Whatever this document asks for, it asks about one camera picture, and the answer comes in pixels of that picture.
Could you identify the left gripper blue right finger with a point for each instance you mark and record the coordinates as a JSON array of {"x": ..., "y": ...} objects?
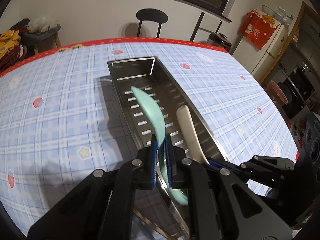
[{"x": 168, "y": 158}]

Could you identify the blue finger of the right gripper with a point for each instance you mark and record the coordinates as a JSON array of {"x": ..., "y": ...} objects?
[{"x": 224, "y": 164}]

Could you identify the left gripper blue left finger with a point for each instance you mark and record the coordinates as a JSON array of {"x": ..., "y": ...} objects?
[{"x": 154, "y": 149}]

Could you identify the beige plastic spoon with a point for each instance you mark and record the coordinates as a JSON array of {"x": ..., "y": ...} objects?
[{"x": 189, "y": 135}]

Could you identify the green plastic spoon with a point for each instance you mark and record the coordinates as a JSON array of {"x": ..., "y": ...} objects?
[{"x": 152, "y": 111}]

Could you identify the stainless steel utensil tray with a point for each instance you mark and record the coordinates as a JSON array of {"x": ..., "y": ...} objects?
[{"x": 150, "y": 75}]

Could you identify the pink waste bin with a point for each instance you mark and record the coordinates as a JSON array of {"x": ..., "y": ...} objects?
[{"x": 276, "y": 94}]

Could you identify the plaid blue tablecloth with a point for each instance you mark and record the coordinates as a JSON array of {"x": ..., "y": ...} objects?
[{"x": 60, "y": 119}]

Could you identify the white refrigerator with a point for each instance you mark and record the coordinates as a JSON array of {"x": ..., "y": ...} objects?
[{"x": 255, "y": 61}]

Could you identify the black metal rack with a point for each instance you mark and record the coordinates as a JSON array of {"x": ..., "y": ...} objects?
[{"x": 204, "y": 27}]

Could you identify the dark rice cooker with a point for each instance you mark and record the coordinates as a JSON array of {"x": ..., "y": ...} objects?
[{"x": 219, "y": 40}]

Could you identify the black round stool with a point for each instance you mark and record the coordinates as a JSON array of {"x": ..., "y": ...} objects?
[{"x": 152, "y": 15}]

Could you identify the red hanging cloth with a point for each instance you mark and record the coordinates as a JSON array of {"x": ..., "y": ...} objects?
[{"x": 258, "y": 27}]

